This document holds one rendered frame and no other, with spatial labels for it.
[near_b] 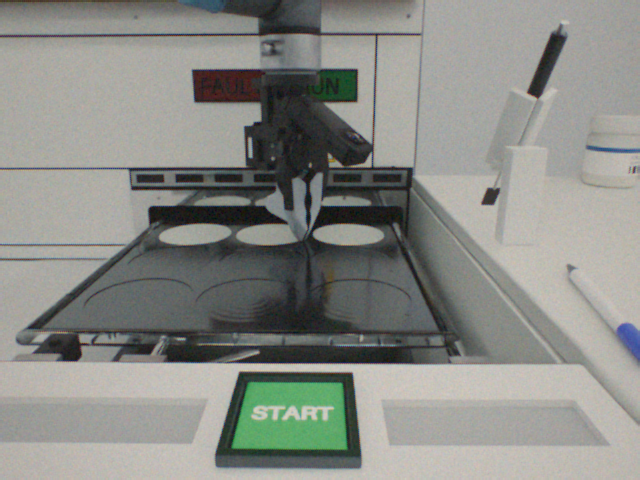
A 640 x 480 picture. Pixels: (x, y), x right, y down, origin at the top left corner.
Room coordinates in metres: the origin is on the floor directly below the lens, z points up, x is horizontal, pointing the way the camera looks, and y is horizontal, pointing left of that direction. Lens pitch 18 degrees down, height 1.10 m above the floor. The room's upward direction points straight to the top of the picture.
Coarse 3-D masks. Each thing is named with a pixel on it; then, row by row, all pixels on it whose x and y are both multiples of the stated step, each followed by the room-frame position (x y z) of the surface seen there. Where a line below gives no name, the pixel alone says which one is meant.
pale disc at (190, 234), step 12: (180, 228) 0.67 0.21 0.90; (192, 228) 0.67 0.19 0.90; (204, 228) 0.67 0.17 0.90; (216, 228) 0.67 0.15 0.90; (228, 228) 0.67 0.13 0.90; (168, 240) 0.61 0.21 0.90; (180, 240) 0.61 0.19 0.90; (192, 240) 0.61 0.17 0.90; (204, 240) 0.61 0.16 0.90; (216, 240) 0.61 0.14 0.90
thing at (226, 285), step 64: (128, 256) 0.55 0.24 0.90; (192, 256) 0.55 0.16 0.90; (256, 256) 0.55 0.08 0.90; (320, 256) 0.55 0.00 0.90; (384, 256) 0.55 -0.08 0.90; (64, 320) 0.38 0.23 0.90; (128, 320) 0.38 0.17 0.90; (192, 320) 0.38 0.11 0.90; (256, 320) 0.38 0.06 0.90; (320, 320) 0.38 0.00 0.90; (384, 320) 0.38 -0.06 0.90
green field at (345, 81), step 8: (320, 72) 0.75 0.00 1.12; (328, 72) 0.75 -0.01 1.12; (336, 72) 0.75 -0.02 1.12; (344, 72) 0.75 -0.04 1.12; (352, 72) 0.75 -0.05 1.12; (320, 80) 0.75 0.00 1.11; (328, 80) 0.75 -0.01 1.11; (336, 80) 0.75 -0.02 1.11; (344, 80) 0.75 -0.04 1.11; (352, 80) 0.75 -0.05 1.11; (312, 88) 0.75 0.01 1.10; (320, 88) 0.75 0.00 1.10; (328, 88) 0.75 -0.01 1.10; (336, 88) 0.75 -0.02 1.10; (344, 88) 0.75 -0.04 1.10; (352, 88) 0.75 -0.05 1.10; (320, 96) 0.75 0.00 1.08; (328, 96) 0.75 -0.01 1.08; (336, 96) 0.75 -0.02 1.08; (344, 96) 0.75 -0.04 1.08; (352, 96) 0.75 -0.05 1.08
